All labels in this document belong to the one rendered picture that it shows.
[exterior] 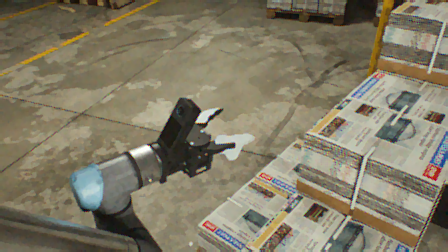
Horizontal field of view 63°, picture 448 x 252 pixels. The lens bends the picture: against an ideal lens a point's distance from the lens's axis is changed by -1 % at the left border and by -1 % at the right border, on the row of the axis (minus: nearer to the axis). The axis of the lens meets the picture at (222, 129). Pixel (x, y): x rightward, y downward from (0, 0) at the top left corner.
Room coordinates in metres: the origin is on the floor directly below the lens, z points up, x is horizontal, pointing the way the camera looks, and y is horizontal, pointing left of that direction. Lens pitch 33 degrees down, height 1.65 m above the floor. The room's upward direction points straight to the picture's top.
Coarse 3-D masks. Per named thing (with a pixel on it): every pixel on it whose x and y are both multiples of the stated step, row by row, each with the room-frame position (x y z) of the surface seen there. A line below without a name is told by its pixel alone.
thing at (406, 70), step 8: (384, 64) 1.33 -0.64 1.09; (392, 64) 1.32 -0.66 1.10; (400, 64) 1.30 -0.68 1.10; (400, 72) 1.29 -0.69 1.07; (408, 72) 1.28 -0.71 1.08; (416, 72) 1.26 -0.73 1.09; (424, 72) 1.24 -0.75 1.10; (432, 72) 1.23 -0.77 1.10; (424, 80) 1.24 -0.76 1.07; (432, 80) 1.22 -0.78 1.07; (440, 80) 1.20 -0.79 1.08
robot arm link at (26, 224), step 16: (0, 208) 0.31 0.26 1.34; (0, 224) 0.28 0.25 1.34; (16, 224) 0.30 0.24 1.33; (32, 224) 0.31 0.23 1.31; (48, 224) 0.32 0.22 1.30; (64, 224) 0.34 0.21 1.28; (0, 240) 0.27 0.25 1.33; (16, 240) 0.28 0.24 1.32; (32, 240) 0.29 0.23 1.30; (48, 240) 0.30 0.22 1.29; (64, 240) 0.32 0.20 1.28; (80, 240) 0.33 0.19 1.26; (96, 240) 0.35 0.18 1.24; (112, 240) 0.36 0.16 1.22; (128, 240) 0.39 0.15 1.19; (144, 240) 0.42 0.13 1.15
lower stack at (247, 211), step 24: (264, 168) 1.29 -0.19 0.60; (288, 168) 1.29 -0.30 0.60; (240, 192) 1.14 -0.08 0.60; (264, 192) 1.14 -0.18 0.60; (288, 192) 1.14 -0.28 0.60; (216, 216) 1.00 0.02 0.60; (240, 216) 1.00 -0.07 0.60; (264, 216) 1.00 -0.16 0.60; (216, 240) 0.90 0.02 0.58; (240, 240) 0.88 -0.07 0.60
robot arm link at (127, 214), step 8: (128, 208) 0.49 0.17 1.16; (96, 216) 0.47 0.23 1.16; (104, 216) 0.46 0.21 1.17; (112, 216) 0.46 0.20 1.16; (120, 216) 0.47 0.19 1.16; (128, 216) 0.48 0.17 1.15; (136, 216) 0.49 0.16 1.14; (96, 224) 0.47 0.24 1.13; (104, 224) 0.46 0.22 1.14; (112, 224) 0.46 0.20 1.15; (120, 224) 0.46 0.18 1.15; (128, 224) 0.46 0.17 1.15; (136, 224) 0.46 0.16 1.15; (112, 232) 0.44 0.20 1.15; (120, 232) 0.44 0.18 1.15
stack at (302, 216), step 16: (288, 208) 0.82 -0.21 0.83; (304, 208) 0.81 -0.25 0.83; (320, 208) 0.81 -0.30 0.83; (272, 224) 0.75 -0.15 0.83; (288, 224) 0.75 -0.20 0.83; (304, 224) 0.75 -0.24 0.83; (320, 224) 0.75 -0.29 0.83; (336, 224) 0.75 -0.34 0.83; (352, 224) 0.75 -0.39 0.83; (256, 240) 0.69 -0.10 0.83; (272, 240) 0.69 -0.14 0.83; (288, 240) 0.69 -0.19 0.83; (304, 240) 0.69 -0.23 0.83; (320, 240) 0.69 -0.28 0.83; (336, 240) 0.69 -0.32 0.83; (352, 240) 0.69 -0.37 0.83; (368, 240) 0.69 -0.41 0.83; (384, 240) 0.69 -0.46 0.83; (400, 240) 0.69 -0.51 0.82
